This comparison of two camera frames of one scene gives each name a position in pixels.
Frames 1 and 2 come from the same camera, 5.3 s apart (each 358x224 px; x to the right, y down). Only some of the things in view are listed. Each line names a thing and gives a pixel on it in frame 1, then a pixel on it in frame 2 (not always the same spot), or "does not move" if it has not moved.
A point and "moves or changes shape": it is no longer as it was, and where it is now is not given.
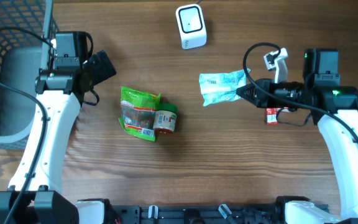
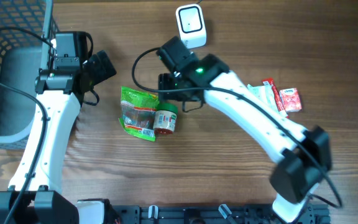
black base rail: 198,214 does not move
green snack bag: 138,109 does not move
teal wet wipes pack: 218,88 moves or changes shape
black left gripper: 105,68 does not move
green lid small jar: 165,119 does not move
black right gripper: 265,93 -> 169,86
